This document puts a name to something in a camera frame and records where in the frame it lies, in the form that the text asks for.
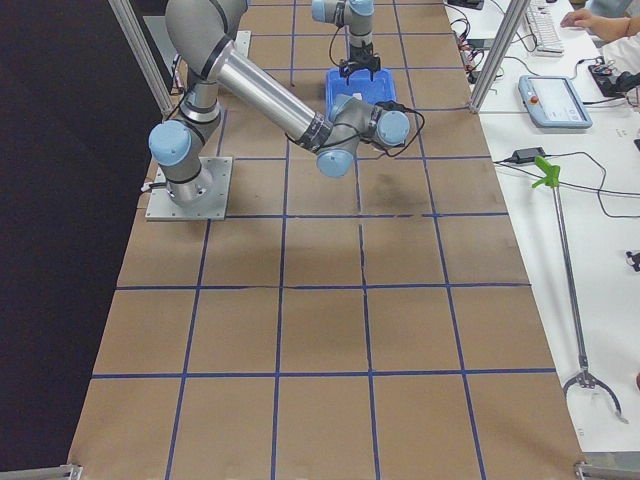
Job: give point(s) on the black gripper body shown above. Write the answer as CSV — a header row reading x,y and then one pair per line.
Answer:
x,y
360,53

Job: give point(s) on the blue plastic tray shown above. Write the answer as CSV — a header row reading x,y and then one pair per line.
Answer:
x,y
381,89

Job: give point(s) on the person hand at keyboard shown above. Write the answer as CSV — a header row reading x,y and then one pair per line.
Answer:
x,y
581,18

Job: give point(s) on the black power adapter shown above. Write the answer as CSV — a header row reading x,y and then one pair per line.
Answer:
x,y
527,155

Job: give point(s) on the white keyboard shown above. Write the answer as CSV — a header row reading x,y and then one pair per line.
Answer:
x,y
539,21

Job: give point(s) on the blue teach pendant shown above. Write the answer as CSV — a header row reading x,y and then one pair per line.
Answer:
x,y
553,102

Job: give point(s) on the brown paper table cover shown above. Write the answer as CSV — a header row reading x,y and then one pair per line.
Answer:
x,y
376,326

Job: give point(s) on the usb hub with cables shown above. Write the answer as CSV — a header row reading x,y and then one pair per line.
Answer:
x,y
471,58

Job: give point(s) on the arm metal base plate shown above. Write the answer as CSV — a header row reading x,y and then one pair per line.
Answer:
x,y
242,42
205,197

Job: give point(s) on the aluminium frame post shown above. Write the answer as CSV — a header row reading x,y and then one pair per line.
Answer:
x,y
505,34

